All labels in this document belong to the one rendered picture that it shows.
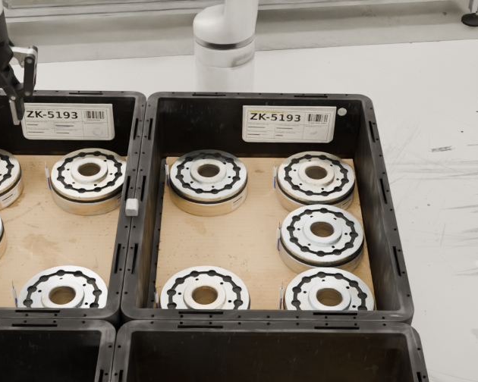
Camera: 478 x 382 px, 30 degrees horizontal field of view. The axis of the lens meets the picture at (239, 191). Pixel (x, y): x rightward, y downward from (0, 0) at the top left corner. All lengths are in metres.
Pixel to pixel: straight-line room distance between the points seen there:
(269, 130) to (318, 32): 1.96
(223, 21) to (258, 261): 0.37
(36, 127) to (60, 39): 1.91
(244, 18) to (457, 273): 0.47
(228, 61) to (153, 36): 1.81
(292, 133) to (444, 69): 0.56
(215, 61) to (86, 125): 0.22
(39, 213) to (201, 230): 0.21
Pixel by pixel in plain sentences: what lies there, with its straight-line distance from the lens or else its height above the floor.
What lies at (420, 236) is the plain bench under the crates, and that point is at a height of 0.70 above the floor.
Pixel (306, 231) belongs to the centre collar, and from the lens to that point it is 1.08.
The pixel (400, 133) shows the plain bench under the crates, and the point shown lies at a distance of 1.53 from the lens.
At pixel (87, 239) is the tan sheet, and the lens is 1.13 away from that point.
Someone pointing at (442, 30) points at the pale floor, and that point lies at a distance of 3.25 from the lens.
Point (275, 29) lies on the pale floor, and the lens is 3.16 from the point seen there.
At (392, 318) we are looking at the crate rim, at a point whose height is 0.93.
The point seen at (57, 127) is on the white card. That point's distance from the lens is 1.23.
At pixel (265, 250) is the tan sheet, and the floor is 0.83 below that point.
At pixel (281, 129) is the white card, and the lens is 1.21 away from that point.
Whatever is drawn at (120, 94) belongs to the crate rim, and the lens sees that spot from 1.20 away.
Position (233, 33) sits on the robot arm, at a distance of 1.29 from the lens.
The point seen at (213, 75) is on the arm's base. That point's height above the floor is 0.87.
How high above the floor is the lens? 1.61
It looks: 41 degrees down
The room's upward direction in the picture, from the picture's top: 1 degrees clockwise
